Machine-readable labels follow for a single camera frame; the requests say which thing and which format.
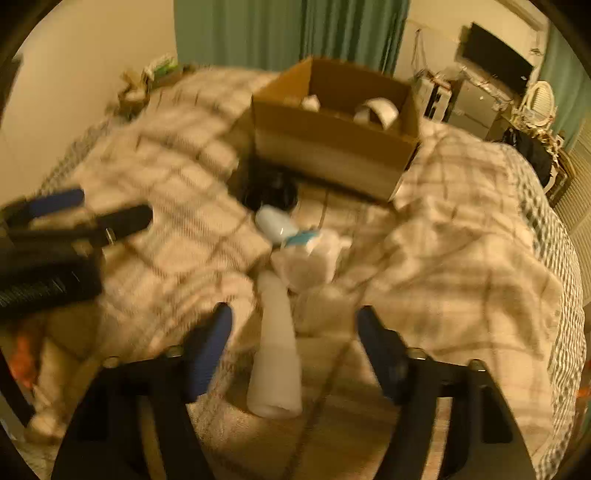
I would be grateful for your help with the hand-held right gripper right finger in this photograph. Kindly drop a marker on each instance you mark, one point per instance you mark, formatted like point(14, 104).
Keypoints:
point(376, 341)

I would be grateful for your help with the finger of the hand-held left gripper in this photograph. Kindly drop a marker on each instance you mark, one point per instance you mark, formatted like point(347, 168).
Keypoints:
point(55, 202)
point(122, 221)

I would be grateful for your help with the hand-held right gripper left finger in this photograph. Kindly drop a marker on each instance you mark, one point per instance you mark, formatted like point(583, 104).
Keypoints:
point(210, 341)

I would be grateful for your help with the white plastic bottle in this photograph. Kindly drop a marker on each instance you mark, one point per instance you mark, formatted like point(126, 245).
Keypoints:
point(275, 341)

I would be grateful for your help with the cardboard box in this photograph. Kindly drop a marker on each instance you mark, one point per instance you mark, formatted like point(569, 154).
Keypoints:
point(332, 134)

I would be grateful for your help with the clear plastic packet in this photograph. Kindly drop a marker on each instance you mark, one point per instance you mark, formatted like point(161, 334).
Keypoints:
point(311, 265)

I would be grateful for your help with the plaid blanket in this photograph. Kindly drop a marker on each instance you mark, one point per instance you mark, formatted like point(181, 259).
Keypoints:
point(295, 258)

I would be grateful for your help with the white and teal small bottle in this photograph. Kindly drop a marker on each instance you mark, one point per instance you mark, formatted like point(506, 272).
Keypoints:
point(275, 224)

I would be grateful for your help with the cluttered bedside shelf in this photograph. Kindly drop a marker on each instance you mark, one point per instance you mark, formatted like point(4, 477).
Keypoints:
point(147, 78)

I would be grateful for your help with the black round object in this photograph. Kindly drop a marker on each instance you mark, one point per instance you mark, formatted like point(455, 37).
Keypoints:
point(270, 187)

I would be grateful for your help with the small white cup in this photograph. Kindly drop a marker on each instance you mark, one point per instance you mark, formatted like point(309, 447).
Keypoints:
point(311, 102)

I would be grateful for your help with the white tape roll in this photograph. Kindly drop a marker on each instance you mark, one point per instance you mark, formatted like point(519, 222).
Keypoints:
point(376, 113)

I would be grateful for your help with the green curtain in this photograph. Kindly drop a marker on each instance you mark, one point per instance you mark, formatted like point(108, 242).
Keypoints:
point(286, 32)

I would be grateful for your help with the black television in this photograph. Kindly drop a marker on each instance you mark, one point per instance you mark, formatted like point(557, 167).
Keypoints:
point(498, 57)

